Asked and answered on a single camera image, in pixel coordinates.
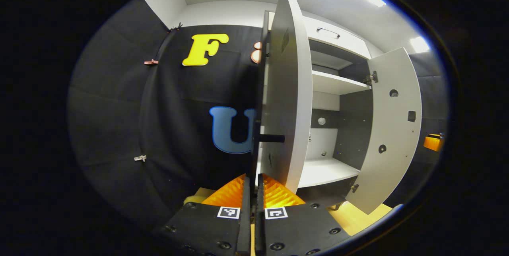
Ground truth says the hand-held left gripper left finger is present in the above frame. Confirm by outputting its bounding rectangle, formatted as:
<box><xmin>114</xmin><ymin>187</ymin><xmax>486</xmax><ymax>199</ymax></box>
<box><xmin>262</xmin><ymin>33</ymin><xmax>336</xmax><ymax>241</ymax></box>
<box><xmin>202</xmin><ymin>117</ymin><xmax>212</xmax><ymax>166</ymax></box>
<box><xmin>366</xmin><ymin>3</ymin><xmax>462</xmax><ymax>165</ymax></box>
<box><xmin>153</xmin><ymin>173</ymin><xmax>252</xmax><ymax>256</ymax></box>

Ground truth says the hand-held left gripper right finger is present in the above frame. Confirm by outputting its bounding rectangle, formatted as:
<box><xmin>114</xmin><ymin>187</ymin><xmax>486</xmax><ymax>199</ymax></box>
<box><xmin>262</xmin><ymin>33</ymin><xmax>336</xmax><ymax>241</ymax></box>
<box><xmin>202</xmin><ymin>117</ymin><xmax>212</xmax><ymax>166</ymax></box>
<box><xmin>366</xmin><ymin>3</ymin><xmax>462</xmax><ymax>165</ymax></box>
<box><xmin>254</xmin><ymin>173</ymin><xmax>352</xmax><ymax>256</ymax></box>

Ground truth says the beige door with headphone sticker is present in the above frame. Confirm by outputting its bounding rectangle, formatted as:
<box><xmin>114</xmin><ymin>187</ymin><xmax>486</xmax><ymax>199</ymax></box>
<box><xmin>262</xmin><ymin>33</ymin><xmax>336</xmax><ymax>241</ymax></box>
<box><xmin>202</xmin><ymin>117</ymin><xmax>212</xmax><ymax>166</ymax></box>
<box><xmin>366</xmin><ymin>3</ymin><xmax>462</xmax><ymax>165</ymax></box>
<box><xmin>345</xmin><ymin>47</ymin><xmax>423</xmax><ymax>215</ymax></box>

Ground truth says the beige double-door shoe cabinet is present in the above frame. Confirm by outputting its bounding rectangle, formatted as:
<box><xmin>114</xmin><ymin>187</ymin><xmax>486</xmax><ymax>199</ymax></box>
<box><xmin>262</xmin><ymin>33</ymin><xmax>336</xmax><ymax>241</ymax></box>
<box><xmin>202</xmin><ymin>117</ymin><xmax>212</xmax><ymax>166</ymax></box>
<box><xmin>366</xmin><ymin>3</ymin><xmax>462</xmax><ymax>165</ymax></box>
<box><xmin>254</xmin><ymin>10</ymin><xmax>374</xmax><ymax>211</ymax></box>

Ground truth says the beige door with camera sticker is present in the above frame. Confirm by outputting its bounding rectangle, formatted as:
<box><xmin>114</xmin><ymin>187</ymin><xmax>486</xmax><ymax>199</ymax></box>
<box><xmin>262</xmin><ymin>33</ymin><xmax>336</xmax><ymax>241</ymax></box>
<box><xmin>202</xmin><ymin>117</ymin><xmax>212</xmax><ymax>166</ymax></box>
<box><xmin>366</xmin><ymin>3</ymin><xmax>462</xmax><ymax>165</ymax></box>
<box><xmin>260</xmin><ymin>0</ymin><xmax>313</xmax><ymax>195</ymax></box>

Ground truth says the white cabinet shelf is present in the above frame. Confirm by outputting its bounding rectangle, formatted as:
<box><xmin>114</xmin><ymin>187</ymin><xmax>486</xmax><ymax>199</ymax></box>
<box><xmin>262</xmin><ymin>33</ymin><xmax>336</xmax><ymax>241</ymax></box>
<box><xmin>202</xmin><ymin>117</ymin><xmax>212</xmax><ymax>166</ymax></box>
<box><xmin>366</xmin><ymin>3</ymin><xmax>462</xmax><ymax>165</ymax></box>
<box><xmin>297</xmin><ymin>157</ymin><xmax>361</xmax><ymax>189</ymax></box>
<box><xmin>311</xmin><ymin>70</ymin><xmax>372</xmax><ymax>96</ymax></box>

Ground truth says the beige cabinet top panel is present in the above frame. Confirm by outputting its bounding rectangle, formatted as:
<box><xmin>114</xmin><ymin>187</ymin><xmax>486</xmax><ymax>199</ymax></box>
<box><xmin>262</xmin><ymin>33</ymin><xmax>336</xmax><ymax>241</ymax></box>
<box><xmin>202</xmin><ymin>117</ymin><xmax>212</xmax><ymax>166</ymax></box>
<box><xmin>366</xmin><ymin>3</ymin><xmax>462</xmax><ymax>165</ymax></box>
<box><xmin>303</xmin><ymin>16</ymin><xmax>373</xmax><ymax>60</ymax></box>

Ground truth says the small ceiling light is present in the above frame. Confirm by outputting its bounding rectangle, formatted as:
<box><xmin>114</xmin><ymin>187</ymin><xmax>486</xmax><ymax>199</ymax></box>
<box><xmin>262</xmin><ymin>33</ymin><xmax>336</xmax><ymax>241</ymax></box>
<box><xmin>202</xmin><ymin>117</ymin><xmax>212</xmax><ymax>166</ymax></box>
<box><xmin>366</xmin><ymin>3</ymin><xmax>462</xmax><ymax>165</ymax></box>
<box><xmin>410</xmin><ymin>36</ymin><xmax>431</xmax><ymax>54</ymax></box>

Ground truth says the black backdrop cloth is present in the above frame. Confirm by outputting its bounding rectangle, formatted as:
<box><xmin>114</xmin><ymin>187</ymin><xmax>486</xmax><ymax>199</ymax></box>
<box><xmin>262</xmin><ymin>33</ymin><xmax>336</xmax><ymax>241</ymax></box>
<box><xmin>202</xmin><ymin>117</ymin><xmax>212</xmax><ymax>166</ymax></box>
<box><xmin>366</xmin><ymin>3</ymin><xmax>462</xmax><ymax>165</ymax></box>
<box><xmin>68</xmin><ymin>0</ymin><xmax>450</xmax><ymax>229</ymax></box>

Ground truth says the black top panel handle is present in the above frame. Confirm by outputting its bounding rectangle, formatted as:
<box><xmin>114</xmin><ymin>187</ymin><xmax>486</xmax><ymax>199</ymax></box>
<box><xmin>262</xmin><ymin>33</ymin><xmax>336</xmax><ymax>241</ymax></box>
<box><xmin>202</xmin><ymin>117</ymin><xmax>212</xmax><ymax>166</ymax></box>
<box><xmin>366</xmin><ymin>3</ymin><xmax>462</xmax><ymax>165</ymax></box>
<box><xmin>316</xmin><ymin>27</ymin><xmax>341</xmax><ymax>40</ymax></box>

